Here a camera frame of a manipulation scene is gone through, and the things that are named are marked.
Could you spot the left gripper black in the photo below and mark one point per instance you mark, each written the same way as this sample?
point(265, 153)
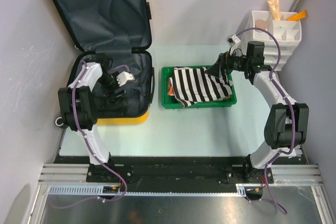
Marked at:
point(111, 94)

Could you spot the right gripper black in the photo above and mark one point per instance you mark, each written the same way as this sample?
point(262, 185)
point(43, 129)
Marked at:
point(223, 62)

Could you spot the black white striped cloth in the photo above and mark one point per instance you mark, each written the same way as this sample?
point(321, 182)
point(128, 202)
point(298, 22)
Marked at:
point(192, 86)

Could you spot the green plastic tray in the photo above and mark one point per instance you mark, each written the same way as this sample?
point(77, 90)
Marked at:
point(169, 103)

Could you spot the orange rabbit print towel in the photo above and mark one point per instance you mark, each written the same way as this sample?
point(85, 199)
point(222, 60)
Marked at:
point(170, 90)

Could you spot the pink round cosmetic jar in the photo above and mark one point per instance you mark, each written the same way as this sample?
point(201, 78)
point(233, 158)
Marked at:
point(260, 23)

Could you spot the yellow Pikachu hard-shell suitcase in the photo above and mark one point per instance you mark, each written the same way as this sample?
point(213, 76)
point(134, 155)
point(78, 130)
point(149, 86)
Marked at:
point(116, 33)

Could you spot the beige cosmetic tube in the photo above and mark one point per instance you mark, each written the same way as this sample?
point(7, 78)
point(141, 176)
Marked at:
point(274, 8)

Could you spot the orange cosmetic tube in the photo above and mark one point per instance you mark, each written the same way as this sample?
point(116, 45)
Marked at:
point(297, 17)

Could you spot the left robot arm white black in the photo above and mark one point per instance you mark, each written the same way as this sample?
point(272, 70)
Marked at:
point(78, 112)

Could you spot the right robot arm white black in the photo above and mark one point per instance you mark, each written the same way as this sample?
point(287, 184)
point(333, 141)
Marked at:
point(287, 122)

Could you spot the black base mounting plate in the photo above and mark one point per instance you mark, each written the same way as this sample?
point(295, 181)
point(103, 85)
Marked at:
point(132, 169)

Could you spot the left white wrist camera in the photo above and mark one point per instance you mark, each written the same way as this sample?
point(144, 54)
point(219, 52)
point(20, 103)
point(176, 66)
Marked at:
point(124, 77)

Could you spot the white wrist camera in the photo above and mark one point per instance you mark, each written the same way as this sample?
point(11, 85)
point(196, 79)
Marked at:
point(124, 77)
point(233, 42)

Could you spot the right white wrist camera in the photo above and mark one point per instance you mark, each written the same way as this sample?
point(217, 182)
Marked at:
point(233, 42)

